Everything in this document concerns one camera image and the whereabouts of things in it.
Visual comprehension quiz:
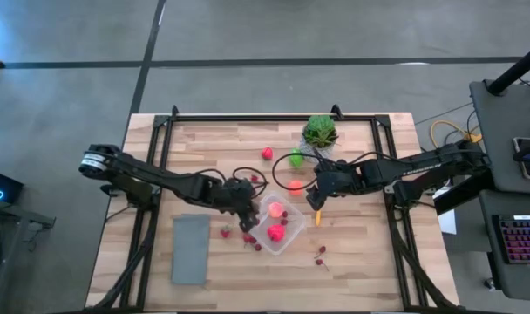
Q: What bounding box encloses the black desk beam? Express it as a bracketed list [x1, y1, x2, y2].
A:
[433, 167, 495, 216]

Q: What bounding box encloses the red toy apple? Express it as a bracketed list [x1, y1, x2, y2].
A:
[267, 223, 287, 242]

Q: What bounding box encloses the grey desk with keyboard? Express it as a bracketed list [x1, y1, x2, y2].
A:
[478, 189, 530, 303]

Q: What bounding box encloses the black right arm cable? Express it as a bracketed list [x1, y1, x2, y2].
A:
[271, 150, 405, 192]

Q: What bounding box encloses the yellow floor cable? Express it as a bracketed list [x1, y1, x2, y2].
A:
[429, 119, 483, 149]

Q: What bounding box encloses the green toy fruit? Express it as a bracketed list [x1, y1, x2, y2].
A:
[289, 147, 305, 169]

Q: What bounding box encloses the smartphone with white case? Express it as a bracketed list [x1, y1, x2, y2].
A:
[512, 136, 530, 181]

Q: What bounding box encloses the white paper sheet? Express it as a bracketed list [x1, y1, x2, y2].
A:
[437, 208, 459, 236]

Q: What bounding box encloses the backlit black keyboard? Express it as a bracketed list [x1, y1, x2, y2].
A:
[491, 213, 530, 266]

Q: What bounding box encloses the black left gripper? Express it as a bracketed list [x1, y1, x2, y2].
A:
[216, 176, 263, 234]

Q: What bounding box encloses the clear plastic tupperware container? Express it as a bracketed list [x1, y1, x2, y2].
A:
[248, 190, 309, 256]

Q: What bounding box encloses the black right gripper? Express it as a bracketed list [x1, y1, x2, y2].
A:
[305, 160, 367, 212]

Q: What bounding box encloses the grey metal stand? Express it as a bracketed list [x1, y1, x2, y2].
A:
[0, 195, 57, 314]

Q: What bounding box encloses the grey desk with pole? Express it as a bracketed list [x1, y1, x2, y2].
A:
[468, 78, 530, 195]

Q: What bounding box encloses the black round pole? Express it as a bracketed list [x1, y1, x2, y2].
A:
[486, 40, 530, 97]

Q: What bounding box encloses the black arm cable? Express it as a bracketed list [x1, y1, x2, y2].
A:
[194, 167, 269, 200]
[271, 150, 405, 192]

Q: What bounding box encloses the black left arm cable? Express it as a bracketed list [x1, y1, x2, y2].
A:
[194, 167, 269, 200]

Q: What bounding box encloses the black device with blue light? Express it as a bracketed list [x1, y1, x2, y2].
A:
[0, 167, 24, 205]

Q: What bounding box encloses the grey folded cloth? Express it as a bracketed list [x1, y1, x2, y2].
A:
[170, 213, 212, 287]

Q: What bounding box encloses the potted green succulent plant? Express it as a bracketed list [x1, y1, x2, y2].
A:
[298, 113, 339, 165]

